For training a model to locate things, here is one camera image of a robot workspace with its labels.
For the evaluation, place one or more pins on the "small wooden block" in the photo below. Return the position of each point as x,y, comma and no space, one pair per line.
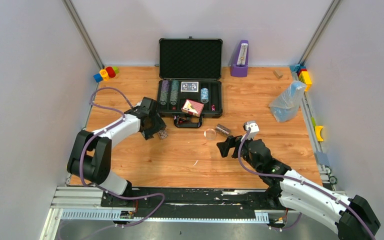
278,74

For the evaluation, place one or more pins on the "clear round dealer button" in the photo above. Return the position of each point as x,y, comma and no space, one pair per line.
210,134

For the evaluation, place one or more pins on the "black poker set case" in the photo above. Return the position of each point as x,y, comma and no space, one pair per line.
191,60

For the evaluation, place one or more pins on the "brown chip stack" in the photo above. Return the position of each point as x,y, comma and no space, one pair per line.
222,130

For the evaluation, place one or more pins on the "black red case tag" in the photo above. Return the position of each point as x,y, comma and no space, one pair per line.
182,122

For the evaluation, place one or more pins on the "coloured toy blocks stack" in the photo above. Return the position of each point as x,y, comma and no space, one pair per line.
302,74

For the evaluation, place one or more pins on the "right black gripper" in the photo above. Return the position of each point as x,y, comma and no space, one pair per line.
231,142

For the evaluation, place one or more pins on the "purple chip stack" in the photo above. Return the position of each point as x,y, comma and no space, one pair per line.
165,86

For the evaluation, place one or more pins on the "red playing card box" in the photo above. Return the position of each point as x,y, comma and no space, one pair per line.
192,107

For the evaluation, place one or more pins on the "coloured toy cylinders cluster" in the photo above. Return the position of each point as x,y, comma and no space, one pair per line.
106,74

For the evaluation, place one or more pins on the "light blue chip stack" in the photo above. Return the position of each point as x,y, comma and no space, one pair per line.
204,95

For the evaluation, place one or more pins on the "purple metronome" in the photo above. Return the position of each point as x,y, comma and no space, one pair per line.
239,62

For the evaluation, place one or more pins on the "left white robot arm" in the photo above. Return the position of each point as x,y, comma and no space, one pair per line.
91,153

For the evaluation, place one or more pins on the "black caster wheels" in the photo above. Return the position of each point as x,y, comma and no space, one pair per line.
331,178

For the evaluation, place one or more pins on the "blue playing card deck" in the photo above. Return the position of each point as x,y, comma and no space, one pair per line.
189,86

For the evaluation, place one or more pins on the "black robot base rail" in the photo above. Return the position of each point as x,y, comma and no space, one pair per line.
172,204

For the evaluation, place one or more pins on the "clear plastic bag blue contents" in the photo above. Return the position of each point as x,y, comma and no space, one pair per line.
286,105

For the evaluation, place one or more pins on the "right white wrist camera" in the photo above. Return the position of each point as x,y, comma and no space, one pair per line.
251,128

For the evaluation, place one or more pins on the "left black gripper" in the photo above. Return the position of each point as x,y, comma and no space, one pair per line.
155,125

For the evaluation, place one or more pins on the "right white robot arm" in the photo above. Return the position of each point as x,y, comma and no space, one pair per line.
351,218

